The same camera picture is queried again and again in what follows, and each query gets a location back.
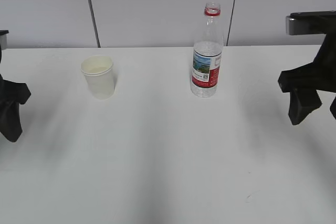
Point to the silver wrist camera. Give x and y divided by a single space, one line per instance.
310 23
3 39

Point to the clear plastic water bottle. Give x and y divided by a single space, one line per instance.
207 52

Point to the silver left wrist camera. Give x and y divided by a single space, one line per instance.
3 39

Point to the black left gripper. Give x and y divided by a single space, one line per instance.
12 94

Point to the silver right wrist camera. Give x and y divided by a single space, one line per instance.
310 23

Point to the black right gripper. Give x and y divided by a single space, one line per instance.
303 82

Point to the white paper cup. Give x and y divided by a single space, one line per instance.
98 73

